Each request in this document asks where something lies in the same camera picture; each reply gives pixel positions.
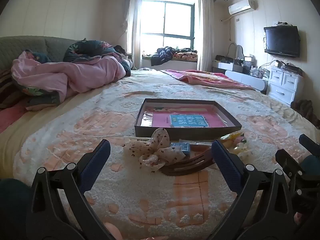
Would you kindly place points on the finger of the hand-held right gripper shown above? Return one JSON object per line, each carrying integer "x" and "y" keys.
{"x": 310, "y": 143}
{"x": 287, "y": 158}

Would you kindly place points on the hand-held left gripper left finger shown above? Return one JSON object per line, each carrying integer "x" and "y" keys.
{"x": 95, "y": 165}

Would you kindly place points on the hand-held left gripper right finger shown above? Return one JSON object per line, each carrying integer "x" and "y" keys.
{"x": 225, "y": 165}

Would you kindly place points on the brown hair claw clip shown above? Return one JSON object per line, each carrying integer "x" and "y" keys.
{"x": 185, "y": 168}

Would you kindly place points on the small blue box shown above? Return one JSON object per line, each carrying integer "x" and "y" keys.
{"x": 181, "y": 147}

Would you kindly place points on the dark shallow cardboard box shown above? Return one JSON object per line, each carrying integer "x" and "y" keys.
{"x": 187, "y": 132}

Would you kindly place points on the person's left hand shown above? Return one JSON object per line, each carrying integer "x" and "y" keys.
{"x": 113, "y": 231}

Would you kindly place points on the cream hair accessory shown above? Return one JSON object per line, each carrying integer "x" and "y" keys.
{"x": 240, "y": 151}

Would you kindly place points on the yellow hair accessory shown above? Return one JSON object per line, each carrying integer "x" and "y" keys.
{"x": 231, "y": 137}

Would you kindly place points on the dark bag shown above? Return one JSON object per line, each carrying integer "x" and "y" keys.
{"x": 303, "y": 108}

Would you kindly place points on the white drawer cabinet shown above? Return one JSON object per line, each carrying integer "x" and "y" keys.
{"x": 285, "y": 85}

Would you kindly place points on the black set-top box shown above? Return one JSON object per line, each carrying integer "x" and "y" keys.
{"x": 291, "y": 67}

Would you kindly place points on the white bed footboard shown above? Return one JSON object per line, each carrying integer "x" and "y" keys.
{"x": 247, "y": 81}

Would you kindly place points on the pink and red blanket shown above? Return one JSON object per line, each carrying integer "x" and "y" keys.
{"x": 205, "y": 78}

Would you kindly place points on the pink floral quilt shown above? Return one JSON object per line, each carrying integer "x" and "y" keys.
{"x": 87, "y": 75}

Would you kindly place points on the dark teal clothing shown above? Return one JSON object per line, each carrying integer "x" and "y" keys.
{"x": 12, "y": 210}

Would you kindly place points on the white desk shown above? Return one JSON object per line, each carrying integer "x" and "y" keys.
{"x": 225, "y": 67}

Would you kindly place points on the striped pillow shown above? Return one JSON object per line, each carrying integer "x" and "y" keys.
{"x": 7, "y": 90}

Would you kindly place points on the colourful clothes pile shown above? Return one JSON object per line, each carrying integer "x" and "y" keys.
{"x": 186, "y": 53}

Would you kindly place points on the dark padded jacket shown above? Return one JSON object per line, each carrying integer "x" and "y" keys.
{"x": 162, "y": 55}

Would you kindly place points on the sheer white curtain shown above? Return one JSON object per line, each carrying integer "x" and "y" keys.
{"x": 133, "y": 30}
{"x": 206, "y": 35}

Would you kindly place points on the green padded headboard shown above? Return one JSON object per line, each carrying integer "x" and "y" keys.
{"x": 30, "y": 45}

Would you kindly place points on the white air conditioner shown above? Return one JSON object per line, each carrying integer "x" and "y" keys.
{"x": 241, "y": 7}

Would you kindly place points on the window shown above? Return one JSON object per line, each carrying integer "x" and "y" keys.
{"x": 175, "y": 20}

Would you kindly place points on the black wall television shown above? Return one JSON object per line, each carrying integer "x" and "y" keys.
{"x": 282, "y": 40}

